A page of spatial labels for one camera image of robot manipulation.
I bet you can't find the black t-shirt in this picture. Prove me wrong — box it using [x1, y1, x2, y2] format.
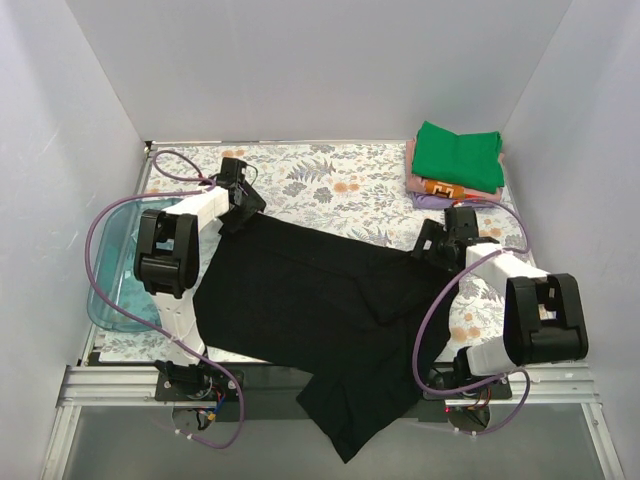
[194, 215, 458, 461]

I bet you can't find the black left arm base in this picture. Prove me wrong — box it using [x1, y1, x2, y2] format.
[154, 365, 239, 402]

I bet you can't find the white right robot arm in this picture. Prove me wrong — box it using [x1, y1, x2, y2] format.
[411, 206, 589, 398]

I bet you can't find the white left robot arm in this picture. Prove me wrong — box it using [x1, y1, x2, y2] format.
[133, 157, 266, 400]

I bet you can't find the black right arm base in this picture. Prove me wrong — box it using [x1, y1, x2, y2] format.
[422, 363, 513, 410]

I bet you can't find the lavender folded t-shirt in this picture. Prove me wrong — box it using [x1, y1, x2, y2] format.
[409, 192, 501, 210]

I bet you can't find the floral table mat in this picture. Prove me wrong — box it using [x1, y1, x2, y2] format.
[99, 141, 561, 365]

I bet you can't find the teal plastic bin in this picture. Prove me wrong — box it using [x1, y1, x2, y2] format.
[87, 197, 180, 333]

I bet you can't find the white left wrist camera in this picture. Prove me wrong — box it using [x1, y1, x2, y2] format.
[197, 176, 217, 193]

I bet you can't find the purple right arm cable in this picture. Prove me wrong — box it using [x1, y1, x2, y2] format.
[412, 197, 532, 435]

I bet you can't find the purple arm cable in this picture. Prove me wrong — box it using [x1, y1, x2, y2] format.
[412, 197, 532, 435]
[84, 149, 247, 450]

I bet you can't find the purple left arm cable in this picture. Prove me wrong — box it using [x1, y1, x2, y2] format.
[84, 149, 247, 450]

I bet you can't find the aluminium frame rail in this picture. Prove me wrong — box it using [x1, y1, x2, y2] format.
[54, 362, 624, 479]

